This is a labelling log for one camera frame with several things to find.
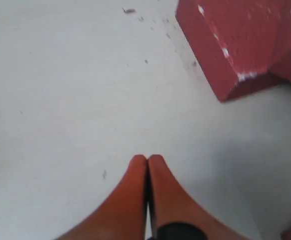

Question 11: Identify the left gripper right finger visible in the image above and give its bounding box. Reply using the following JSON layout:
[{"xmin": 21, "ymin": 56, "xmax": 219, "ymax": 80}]
[{"xmin": 148, "ymin": 154, "xmax": 238, "ymax": 240}]

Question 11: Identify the red base brick front left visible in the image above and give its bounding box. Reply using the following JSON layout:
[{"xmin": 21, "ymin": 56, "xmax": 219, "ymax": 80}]
[{"xmin": 175, "ymin": 0, "xmax": 291, "ymax": 102}]

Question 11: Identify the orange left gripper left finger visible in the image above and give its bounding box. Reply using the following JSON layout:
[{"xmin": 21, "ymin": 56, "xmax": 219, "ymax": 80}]
[{"xmin": 58, "ymin": 155, "xmax": 147, "ymax": 240}]

